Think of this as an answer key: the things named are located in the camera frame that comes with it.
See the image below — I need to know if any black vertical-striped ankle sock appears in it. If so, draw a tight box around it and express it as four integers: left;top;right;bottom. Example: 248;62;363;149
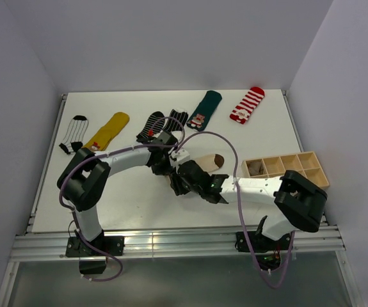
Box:
163;109;189;132

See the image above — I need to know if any tan sock with maroon stripes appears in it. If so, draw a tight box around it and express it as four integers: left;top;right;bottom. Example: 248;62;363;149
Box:
246;160;266;177

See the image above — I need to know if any cream and brown sock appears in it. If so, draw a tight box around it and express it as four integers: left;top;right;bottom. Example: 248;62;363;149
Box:
190;153;225;173

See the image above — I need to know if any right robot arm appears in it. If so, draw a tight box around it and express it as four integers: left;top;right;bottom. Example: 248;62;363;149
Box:
171;160;327;249

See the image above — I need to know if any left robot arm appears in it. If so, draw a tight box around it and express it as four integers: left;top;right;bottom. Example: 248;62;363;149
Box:
57;132;178;255

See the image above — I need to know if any black horizontal-striped ankle sock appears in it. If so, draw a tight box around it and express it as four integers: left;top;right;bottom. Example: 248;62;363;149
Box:
136;111;165;142

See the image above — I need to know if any dark green reindeer sock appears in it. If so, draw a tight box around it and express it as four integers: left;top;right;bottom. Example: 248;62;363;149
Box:
186;90;222;132

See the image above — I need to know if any mustard yellow sock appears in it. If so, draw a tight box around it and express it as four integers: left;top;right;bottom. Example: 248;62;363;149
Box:
83;112;130;152

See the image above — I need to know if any white black vertical-striped sock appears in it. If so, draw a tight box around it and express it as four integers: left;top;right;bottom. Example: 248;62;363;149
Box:
59;115;89;155

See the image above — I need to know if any red white striped santa sock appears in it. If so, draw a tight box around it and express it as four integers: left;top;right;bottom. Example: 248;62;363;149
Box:
229;86;265;125

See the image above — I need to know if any wooden compartment tray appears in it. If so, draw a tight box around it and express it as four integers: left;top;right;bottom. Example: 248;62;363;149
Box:
241;152;330;190

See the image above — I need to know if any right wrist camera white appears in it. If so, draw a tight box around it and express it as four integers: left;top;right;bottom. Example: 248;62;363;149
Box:
170;149;191;168

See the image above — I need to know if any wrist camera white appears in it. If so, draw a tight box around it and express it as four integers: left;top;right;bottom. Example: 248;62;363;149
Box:
170;149;191;168
148;130;162;142

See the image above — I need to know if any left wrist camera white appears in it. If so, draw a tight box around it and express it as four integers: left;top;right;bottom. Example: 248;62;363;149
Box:
148;130;162;142

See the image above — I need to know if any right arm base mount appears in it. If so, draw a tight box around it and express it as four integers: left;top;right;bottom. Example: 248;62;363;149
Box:
248;231;291;272

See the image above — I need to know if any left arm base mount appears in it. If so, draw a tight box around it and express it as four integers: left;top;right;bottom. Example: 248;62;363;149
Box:
65;236;125;275

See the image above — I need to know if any aluminium table frame rail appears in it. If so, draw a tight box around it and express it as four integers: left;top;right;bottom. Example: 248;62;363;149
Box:
9;225;346;262

